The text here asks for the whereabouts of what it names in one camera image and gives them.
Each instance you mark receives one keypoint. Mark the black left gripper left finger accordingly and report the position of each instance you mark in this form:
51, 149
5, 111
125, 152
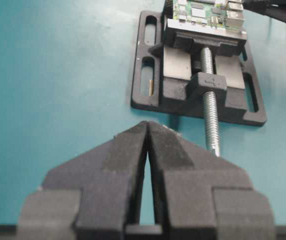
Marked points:
92, 196

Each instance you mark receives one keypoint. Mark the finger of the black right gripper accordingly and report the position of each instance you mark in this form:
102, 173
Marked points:
275, 9

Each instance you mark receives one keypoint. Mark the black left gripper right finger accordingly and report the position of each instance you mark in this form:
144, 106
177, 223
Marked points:
200, 196

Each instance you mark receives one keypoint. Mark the green PCB board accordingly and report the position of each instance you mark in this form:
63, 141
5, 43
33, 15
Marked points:
222, 14

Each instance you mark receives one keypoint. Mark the black bench vise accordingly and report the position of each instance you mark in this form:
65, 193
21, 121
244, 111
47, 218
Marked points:
176, 63

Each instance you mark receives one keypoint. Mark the silver vise screw handle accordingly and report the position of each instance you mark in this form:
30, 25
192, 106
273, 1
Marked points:
210, 111

